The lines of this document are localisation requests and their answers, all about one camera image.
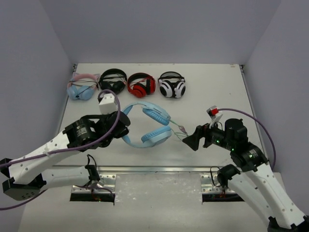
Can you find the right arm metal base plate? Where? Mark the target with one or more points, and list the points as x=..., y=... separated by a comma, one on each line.
x=212, y=191

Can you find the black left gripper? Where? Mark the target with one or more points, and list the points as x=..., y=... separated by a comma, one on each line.
x=119, y=126

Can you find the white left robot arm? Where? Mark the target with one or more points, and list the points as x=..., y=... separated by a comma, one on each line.
x=34, y=173

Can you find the pink blue cat-ear headphones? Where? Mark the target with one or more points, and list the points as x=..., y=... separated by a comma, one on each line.
x=82, y=86

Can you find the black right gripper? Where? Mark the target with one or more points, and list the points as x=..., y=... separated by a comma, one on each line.
x=204, y=131

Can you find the red black headphones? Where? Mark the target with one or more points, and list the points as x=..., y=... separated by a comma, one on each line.
x=141, y=84

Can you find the aluminium table edge rail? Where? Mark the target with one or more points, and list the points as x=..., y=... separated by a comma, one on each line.
x=155, y=169

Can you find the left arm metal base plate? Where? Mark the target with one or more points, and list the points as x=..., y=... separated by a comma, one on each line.
x=102, y=191

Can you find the red white right wrist camera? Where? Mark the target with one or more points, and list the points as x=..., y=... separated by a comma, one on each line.
x=215, y=115

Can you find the white black headphones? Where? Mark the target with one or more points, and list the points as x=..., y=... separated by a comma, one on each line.
x=172, y=84

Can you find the light blue over-ear headphones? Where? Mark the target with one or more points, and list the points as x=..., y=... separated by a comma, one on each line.
x=154, y=124

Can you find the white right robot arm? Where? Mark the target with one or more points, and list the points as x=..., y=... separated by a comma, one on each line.
x=251, y=177

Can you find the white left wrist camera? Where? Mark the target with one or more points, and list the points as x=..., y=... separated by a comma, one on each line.
x=107, y=104

